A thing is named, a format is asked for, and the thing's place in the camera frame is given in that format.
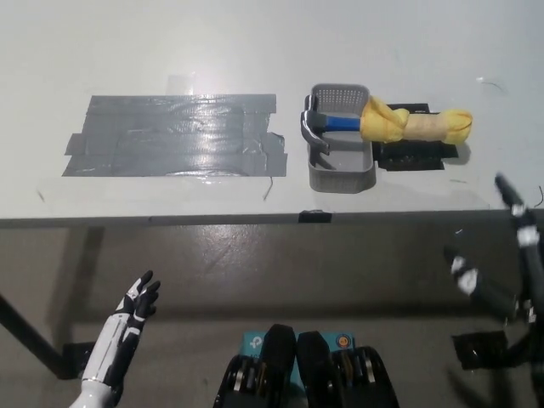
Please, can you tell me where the grey plastic basket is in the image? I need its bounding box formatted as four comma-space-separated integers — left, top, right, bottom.
306, 82, 378, 195

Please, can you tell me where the grey duct tape patch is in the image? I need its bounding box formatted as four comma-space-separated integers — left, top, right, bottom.
61, 93, 289, 179

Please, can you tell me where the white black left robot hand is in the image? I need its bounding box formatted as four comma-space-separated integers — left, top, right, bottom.
80, 269, 162, 394

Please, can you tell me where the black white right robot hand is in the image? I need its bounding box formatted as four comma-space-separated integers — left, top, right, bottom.
443, 172, 544, 328

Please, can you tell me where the blue hammer with yellow wrap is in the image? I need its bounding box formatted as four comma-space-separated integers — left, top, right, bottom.
299, 96, 474, 158

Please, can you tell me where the black table leg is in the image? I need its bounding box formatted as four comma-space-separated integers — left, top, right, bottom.
0, 292, 71, 379

